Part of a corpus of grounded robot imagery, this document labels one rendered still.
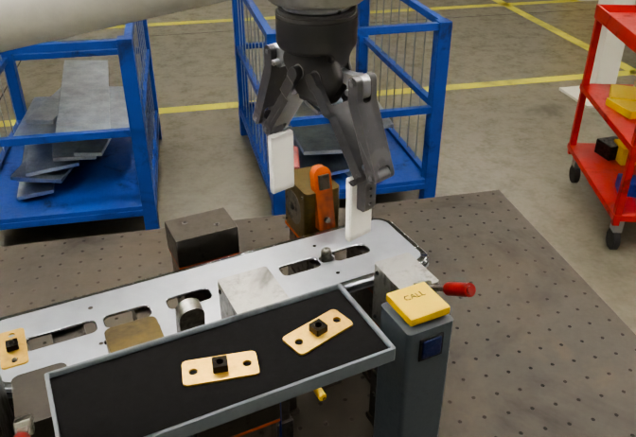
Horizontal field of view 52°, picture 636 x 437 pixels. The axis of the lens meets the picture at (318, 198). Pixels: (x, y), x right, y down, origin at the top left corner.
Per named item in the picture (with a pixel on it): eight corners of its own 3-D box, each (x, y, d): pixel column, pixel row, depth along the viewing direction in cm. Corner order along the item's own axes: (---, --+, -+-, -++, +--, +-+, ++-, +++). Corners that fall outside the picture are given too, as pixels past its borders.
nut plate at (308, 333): (333, 309, 82) (333, 302, 82) (354, 324, 80) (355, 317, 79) (280, 340, 78) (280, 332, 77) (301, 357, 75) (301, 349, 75)
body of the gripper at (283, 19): (379, 5, 59) (375, 103, 63) (318, -11, 64) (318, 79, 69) (314, 20, 54) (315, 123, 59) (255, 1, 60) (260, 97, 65)
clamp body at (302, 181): (312, 292, 160) (312, 158, 142) (340, 327, 149) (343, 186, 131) (280, 303, 156) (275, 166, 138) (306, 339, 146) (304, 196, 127)
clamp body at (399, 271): (397, 404, 129) (409, 252, 111) (432, 449, 120) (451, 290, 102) (364, 417, 126) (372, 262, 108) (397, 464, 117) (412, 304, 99)
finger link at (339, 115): (334, 68, 63) (342, 62, 62) (380, 174, 63) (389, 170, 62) (302, 78, 61) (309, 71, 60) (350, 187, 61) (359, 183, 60)
